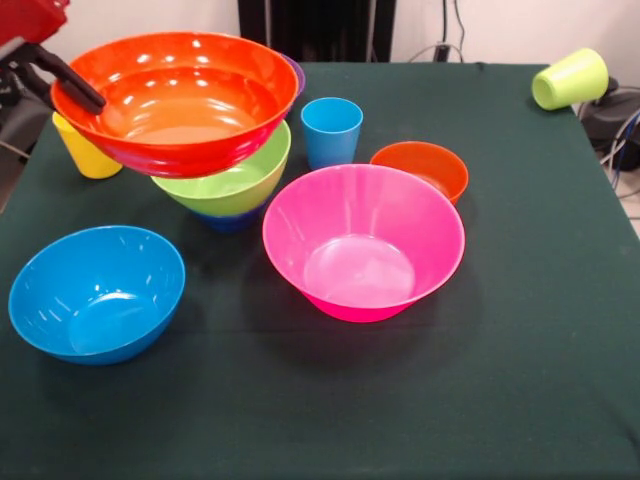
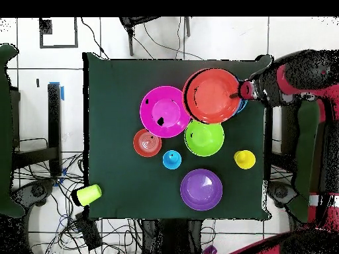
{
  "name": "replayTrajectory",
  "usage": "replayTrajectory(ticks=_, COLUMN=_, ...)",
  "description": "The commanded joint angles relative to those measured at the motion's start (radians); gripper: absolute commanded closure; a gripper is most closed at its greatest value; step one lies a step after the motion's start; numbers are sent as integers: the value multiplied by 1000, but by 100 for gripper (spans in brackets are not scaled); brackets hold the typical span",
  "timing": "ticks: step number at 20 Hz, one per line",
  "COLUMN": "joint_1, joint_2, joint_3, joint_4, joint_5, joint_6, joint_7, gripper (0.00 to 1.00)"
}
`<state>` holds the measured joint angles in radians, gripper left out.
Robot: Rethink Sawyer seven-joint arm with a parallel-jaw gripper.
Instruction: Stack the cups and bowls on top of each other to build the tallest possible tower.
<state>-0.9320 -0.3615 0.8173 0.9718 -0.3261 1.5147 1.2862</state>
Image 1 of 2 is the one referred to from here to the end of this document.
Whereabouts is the small dark blue bowl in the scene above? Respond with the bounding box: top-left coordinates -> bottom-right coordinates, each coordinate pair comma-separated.
188,201 -> 267,235

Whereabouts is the yellow cup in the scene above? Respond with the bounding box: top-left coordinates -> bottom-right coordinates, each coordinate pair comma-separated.
51,112 -> 125,180

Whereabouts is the dark green table cloth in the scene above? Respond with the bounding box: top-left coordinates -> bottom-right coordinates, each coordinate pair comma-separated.
0,58 -> 640,480

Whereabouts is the grey chair base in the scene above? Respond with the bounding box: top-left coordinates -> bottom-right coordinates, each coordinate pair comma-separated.
577,82 -> 640,151
0,83 -> 56,151

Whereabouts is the small orange bowl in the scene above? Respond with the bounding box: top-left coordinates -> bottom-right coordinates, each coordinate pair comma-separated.
369,141 -> 470,206

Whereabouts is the green bowl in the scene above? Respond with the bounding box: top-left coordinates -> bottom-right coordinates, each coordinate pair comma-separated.
149,118 -> 293,217

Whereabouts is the light green cup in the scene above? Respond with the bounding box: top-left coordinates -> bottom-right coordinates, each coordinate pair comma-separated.
530,47 -> 610,112

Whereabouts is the light blue cup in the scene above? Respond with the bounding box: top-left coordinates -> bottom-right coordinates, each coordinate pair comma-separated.
300,97 -> 365,171

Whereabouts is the large light blue bowl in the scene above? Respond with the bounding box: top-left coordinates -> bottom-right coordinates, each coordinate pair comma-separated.
7,224 -> 187,367

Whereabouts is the large orange bowl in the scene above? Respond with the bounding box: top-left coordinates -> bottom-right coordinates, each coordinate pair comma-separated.
50,31 -> 300,179

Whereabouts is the tangled cable bundle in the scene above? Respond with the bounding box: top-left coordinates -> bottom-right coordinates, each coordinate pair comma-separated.
598,107 -> 640,199

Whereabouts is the large pink bowl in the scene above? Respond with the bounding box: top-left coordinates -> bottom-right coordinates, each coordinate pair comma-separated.
261,163 -> 467,324

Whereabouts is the purple bowl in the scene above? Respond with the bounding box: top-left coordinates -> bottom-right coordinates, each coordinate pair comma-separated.
281,52 -> 307,99

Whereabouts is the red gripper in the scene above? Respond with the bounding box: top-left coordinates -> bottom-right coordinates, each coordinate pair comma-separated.
0,0 -> 108,116

